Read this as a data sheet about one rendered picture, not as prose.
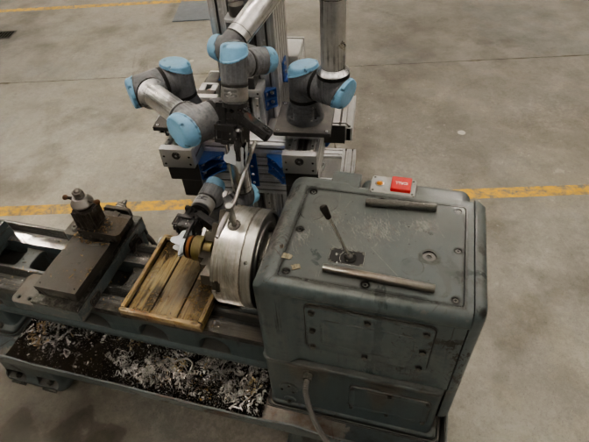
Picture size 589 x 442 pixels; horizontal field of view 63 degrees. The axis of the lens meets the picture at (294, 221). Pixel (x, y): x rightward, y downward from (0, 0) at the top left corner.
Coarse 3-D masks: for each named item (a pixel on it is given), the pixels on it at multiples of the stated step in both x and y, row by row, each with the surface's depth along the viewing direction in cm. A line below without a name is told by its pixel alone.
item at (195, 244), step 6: (186, 240) 154; (192, 240) 154; (198, 240) 153; (204, 240) 153; (186, 246) 153; (192, 246) 152; (198, 246) 152; (204, 246) 152; (210, 246) 152; (186, 252) 153; (192, 252) 152; (198, 252) 151; (210, 252) 152; (192, 258) 154
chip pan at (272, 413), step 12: (0, 336) 200; (0, 348) 196; (276, 408) 172; (276, 420) 169; (288, 420) 169; (300, 420) 169; (324, 420) 168; (324, 432) 165; (336, 432) 165; (348, 432) 165; (360, 432) 164; (372, 432) 164
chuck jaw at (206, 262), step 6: (204, 252) 151; (198, 258) 150; (204, 258) 149; (204, 264) 147; (204, 270) 144; (204, 276) 143; (204, 282) 144; (210, 282) 144; (216, 282) 141; (216, 288) 142
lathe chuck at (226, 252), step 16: (240, 208) 147; (256, 208) 148; (240, 224) 140; (224, 240) 138; (240, 240) 138; (224, 256) 137; (240, 256) 137; (224, 272) 138; (224, 288) 140; (240, 304) 146
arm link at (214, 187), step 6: (210, 180) 175; (216, 180) 175; (222, 180) 177; (204, 186) 173; (210, 186) 172; (216, 186) 173; (222, 186) 176; (204, 192) 170; (210, 192) 170; (216, 192) 172; (222, 192) 176; (216, 198) 172; (222, 198) 177; (216, 204) 175
